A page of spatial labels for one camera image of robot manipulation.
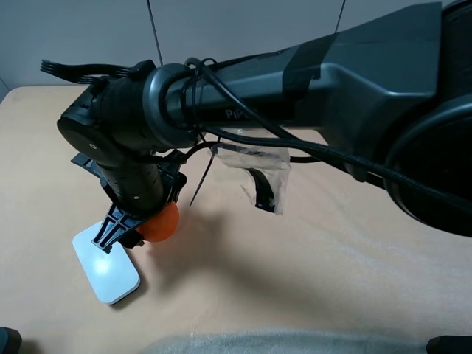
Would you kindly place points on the black zip tie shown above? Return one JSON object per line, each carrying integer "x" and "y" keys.
{"x": 204, "y": 175}

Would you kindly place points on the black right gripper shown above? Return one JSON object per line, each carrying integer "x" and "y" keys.
{"x": 137, "y": 191}

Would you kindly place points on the black object bottom right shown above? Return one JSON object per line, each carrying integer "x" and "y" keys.
{"x": 450, "y": 345}

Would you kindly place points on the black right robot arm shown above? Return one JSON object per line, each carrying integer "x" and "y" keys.
{"x": 388, "y": 102}

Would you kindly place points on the black object bottom left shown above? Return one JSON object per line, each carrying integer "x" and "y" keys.
{"x": 10, "y": 341}

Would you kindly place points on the white rectangular box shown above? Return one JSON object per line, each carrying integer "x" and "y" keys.
{"x": 112, "y": 276}

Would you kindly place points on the black object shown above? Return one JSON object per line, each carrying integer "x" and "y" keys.
{"x": 450, "y": 345}
{"x": 10, "y": 341}

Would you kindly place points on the orange toy mandarin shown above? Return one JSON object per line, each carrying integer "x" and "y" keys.
{"x": 161, "y": 226}

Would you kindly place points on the clear plastic wrap piece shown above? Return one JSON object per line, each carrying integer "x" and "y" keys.
{"x": 267, "y": 167}

